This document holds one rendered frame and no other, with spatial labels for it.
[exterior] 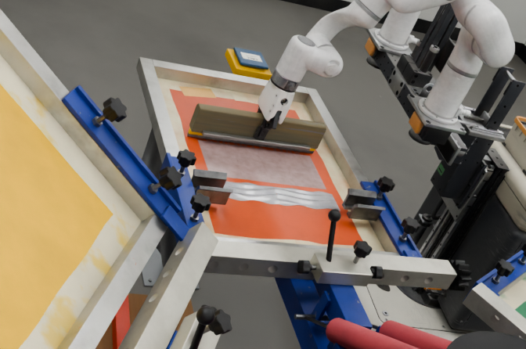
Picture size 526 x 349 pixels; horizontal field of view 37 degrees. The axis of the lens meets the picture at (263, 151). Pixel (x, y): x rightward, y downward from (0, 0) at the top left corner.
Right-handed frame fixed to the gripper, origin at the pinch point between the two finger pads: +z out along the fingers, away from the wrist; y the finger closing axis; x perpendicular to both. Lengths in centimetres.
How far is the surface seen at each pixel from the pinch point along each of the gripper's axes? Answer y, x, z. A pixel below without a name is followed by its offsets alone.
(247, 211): -29.1, 9.2, 6.3
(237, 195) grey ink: -23.8, 10.8, 5.9
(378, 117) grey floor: 190, -184, 86
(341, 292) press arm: -64, 1, -3
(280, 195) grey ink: -22.2, -1.6, 4.6
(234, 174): -14.8, 9.0, 6.3
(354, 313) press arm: -69, 0, -3
